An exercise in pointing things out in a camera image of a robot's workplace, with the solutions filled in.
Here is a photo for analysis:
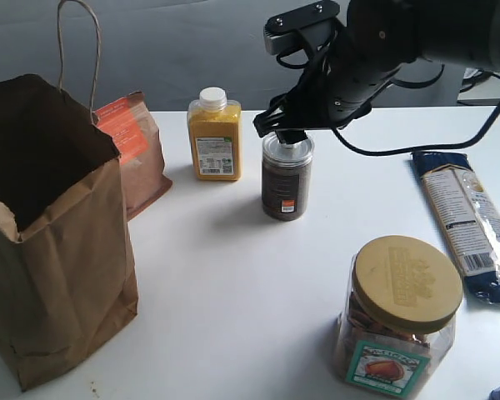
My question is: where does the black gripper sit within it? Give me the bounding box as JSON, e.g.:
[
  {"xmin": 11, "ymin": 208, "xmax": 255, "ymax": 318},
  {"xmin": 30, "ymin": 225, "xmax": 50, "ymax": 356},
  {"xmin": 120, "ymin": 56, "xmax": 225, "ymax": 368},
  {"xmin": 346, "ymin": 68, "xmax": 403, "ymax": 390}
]
[{"xmin": 252, "ymin": 16, "xmax": 419, "ymax": 145}]

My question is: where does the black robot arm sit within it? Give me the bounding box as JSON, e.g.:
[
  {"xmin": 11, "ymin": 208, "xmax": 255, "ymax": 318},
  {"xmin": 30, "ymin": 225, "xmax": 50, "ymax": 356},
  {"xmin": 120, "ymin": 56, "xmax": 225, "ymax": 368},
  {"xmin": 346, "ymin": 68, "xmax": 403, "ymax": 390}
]
[{"xmin": 253, "ymin": 1, "xmax": 500, "ymax": 143}]

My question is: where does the brown paper bag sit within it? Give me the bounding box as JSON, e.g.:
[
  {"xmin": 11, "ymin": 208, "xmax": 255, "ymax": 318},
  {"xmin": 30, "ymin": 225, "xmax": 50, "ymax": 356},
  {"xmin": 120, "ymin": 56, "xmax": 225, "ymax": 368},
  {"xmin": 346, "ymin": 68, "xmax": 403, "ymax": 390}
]
[{"xmin": 0, "ymin": 0, "xmax": 139, "ymax": 393}]

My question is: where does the dark seed clear jar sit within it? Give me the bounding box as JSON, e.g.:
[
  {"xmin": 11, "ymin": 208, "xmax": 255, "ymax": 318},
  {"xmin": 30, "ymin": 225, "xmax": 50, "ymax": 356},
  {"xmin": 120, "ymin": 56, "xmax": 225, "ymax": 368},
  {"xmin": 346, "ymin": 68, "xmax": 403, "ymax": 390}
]
[{"xmin": 262, "ymin": 133, "xmax": 314, "ymax": 221}]

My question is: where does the yellow grain plastic bottle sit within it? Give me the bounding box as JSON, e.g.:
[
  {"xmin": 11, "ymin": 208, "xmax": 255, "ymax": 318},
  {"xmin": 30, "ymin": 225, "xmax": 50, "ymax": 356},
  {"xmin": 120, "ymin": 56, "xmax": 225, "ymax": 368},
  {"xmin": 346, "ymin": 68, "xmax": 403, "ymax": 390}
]
[{"xmin": 187, "ymin": 87, "xmax": 242, "ymax": 182}]

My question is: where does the brown pouch orange label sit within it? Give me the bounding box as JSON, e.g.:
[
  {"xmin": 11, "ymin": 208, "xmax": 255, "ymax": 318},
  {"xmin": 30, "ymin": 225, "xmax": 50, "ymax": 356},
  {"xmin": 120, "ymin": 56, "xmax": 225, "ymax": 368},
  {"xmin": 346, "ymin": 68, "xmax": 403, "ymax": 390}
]
[{"xmin": 95, "ymin": 91, "xmax": 173, "ymax": 220}]

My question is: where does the snack jar tan lid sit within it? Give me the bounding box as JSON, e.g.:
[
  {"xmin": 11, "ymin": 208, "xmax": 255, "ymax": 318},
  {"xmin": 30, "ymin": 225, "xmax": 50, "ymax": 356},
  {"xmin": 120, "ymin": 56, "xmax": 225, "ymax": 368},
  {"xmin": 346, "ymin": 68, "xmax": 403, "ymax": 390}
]
[{"xmin": 333, "ymin": 235, "xmax": 463, "ymax": 399}]

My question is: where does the blue spaghetti packet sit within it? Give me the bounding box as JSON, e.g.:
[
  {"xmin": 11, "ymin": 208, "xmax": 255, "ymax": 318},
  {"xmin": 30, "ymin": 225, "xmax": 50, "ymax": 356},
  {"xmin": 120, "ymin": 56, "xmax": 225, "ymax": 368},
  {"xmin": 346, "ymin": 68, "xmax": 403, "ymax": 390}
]
[{"xmin": 412, "ymin": 152, "xmax": 500, "ymax": 307}]

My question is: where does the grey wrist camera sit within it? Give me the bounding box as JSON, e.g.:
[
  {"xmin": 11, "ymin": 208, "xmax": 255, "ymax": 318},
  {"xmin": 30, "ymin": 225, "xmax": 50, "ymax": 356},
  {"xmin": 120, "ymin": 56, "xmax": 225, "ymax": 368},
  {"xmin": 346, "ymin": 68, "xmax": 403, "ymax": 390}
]
[{"xmin": 263, "ymin": 1, "xmax": 340, "ymax": 55}]

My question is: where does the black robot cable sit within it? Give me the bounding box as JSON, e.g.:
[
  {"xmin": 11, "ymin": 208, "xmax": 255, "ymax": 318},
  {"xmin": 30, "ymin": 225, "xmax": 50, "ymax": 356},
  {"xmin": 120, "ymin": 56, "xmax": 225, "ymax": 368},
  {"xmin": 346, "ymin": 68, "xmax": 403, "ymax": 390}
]
[{"xmin": 267, "ymin": 41, "xmax": 500, "ymax": 158}]

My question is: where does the background desk with cables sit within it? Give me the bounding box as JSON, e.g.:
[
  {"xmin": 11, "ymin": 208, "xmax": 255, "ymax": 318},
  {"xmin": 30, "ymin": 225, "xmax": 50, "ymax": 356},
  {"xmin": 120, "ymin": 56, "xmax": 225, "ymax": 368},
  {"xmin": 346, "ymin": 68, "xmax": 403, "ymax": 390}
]
[{"xmin": 457, "ymin": 68, "xmax": 500, "ymax": 106}]

